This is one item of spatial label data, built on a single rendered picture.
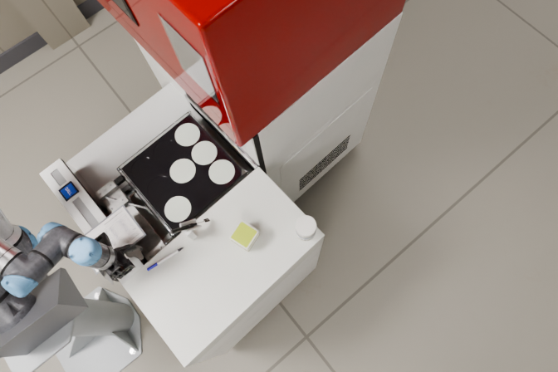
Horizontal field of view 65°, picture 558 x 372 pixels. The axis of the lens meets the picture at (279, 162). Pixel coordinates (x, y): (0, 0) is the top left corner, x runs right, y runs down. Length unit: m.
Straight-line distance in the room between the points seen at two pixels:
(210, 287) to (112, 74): 1.97
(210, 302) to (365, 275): 1.19
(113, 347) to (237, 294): 1.24
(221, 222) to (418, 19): 2.17
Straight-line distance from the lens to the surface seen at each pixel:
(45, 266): 1.39
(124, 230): 1.68
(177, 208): 1.71
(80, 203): 1.78
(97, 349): 2.70
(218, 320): 1.55
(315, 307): 2.50
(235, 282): 1.55
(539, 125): 3.11
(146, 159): 1.81
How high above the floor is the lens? 2.49
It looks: 69 degrees down
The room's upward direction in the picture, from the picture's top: 7 degrees counter-clockwise
